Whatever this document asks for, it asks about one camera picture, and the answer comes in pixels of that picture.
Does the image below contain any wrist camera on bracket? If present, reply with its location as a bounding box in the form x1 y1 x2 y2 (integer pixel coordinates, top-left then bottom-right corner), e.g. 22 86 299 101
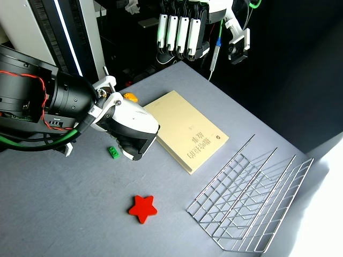
224 16 251 65

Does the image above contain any red star block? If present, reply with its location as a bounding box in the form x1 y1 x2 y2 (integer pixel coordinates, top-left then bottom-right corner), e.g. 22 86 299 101
128 195 158 224

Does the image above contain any white cabinet with black strip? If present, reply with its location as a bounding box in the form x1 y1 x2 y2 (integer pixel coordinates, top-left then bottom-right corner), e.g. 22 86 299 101
0 0 107 78

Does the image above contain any beige book with black characters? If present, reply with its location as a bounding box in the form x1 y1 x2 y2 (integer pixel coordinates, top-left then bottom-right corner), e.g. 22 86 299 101
143 90 230 175

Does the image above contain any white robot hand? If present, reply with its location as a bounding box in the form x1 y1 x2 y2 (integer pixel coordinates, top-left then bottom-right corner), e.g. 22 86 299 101
93 100 161 161
156 0 235 62

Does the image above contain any grey table cloth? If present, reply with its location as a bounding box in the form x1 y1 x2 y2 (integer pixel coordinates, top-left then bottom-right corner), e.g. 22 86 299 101
0 61 330 257

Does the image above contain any silver wire rack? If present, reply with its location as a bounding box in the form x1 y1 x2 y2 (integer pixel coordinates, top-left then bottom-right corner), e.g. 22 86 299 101
187 134 314 254

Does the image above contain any green toy brick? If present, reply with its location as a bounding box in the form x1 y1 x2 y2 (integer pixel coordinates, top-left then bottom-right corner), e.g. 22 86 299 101
107 146 121 160

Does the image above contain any crumpled white paper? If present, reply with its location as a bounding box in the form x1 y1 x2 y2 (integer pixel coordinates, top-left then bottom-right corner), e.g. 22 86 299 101
125 0 141 16

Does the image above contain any grey phone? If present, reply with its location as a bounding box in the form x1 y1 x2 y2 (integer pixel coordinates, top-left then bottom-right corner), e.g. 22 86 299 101
138 18 159 29

